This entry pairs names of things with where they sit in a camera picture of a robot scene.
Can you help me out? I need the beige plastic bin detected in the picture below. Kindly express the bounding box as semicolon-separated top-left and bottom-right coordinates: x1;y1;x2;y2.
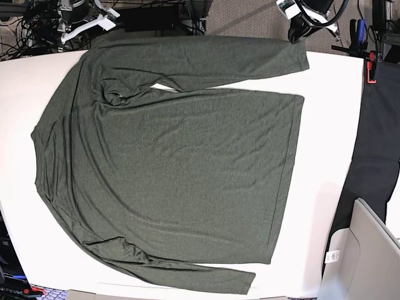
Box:
317;198;399;299

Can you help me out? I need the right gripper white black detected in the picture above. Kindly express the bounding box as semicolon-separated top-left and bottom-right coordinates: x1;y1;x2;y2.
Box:
57;0;120;50

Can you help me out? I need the red clamp lower left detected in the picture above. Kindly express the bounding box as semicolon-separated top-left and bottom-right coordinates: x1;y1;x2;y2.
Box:
22;286;46;298

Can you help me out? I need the white barcode label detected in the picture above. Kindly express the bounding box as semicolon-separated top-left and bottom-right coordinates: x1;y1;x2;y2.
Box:
324;249;340;264

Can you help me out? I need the red black table clamp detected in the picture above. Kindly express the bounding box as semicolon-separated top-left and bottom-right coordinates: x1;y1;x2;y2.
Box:
366;51;383;84

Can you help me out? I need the dark green long-sleeve shirt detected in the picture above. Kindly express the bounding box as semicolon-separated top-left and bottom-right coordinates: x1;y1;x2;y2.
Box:
31;36;309;295

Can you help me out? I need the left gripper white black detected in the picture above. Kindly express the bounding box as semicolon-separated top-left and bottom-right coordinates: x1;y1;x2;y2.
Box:
276;1;340;43

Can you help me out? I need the black box under table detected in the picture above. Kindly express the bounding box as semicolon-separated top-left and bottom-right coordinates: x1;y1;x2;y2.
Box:
121;9;176;31

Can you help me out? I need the blue handled clamp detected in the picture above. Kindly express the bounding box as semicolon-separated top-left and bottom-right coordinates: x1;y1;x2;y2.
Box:
349;19;368;57

